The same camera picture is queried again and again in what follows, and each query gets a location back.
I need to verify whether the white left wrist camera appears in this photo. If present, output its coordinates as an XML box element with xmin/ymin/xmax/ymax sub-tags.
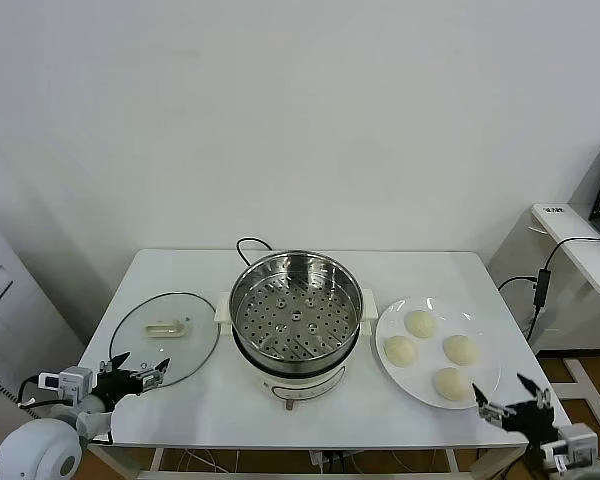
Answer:
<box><xmin>37</xmin><ymin>366</ymin><xmax>94</xmax><ymax>404</ymax></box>

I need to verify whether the perforated steel steamer basket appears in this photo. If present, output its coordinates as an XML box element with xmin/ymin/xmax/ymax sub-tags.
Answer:
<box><xmin>214</xmin><ymin>251</ymin><xmax>380</xmax><ymax>370</ymax></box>

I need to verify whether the black left wrist camera cable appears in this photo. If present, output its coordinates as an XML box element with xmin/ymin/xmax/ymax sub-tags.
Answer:
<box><xmin>17</xmin><ymin>374</ymin><xmax>49</xmax><ymax>409</ymax></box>

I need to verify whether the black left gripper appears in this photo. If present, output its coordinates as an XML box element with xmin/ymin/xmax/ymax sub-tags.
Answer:
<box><xmin>90</xmin><ymin>351</ymin><xmax>173</xmax><ymax>414</ymax></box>

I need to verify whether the black laptop power adapter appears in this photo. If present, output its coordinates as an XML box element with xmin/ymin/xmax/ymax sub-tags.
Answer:
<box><xmin>496</xmin><ymin>236</ymin><xmax>600</xmax><ymax>344</ymax></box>

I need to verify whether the white metal cabinet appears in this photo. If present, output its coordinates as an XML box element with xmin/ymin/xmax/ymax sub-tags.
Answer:
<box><xmin>0</xmin><ymin>214</ymin><xmax>87</xmax><ymax>436</ymax></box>

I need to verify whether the black cooker power cable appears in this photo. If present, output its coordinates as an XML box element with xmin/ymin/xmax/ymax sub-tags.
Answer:
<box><xmin>235</xmin><ymin>237</ymin><xmax>276</xmax><ymax>269</ymax></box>

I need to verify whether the glass lid with cream handle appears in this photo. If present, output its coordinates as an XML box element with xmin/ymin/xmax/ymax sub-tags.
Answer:
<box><xmin>108</xmin><ymin>292</ymin><xmax>220</xmax><ymax>389</ymax></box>

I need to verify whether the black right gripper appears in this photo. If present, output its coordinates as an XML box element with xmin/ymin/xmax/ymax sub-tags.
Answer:
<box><xmin>471</xmin><ymin>372</ymin><xmax>559</xmax><ymax>444</ymax></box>

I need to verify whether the white side desk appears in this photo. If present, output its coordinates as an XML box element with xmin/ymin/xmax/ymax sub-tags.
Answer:
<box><xmin>487</xmin><ymin>202</ymin><xmax>600</xmax><ymax>430</ymax></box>

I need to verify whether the thin white cable bundle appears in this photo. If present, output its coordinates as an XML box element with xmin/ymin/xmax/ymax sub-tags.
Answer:
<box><xmin>179</xmin><ymin>448</ymin><xmax>261</xmax><ymax>474</ymax></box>
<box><xmin>389</xmin><ymin>448</ymin><xmax>454</xmax><ymax>471</ymax></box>

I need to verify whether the large white plate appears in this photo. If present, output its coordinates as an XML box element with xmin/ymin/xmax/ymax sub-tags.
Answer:
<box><xmin>374</xmin><ymin>296</ymin><xmax>502</xmax><ymax>411</ymax></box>

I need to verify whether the white steamed baozi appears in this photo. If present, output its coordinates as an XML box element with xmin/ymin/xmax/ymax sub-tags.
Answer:
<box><xmin>383</xmin><ymin>334</ymin><xmax>419</xmax><ymax>369</ymax></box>
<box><xmin>442</xmin><ymin>333</ymin><xmax>480</xmax><ymax>365</ymax></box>
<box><xmin>433</xmin><ymin>367</ymin><xmax>475</xmax><ymax>402</ymax></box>
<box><xmin>403</xmin><ymin>309</ymin><xmax>439</xmax><ymax>340</ymax></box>

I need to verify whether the white table frame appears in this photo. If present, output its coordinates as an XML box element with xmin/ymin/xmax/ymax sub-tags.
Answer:
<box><xmin>87</xmin><ymin>442</ymin><xmax>531</xmax><ymax>480</ymax></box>

